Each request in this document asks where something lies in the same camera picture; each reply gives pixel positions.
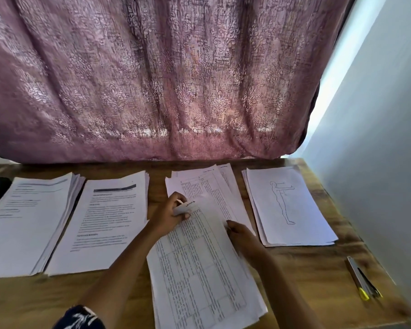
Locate person's left hand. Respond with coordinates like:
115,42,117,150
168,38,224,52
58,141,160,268
145,191,197,239

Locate person's right hand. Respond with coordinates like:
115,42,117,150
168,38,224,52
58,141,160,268
225,220,269,268

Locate table-print paper pile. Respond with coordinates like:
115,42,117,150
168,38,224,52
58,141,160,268
164,163,254,233

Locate stack of table-printed sheets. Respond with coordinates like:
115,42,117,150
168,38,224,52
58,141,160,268
146,195,269,329

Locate stack with dark header bar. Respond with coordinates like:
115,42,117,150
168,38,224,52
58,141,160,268
44,170,152,277

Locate stack of printed papers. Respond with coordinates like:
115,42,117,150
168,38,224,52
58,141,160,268
0,172,87,280

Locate person's right forearm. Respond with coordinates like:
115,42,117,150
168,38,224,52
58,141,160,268
253,253,326,329

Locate person's left forearm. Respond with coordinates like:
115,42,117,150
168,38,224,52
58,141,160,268
79,226,167,326

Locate silver yellow black stapler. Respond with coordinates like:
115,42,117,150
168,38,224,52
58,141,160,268
347,255,384,302

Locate pink patterned curtain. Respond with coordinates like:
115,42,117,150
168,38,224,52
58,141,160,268
0,0,357,165

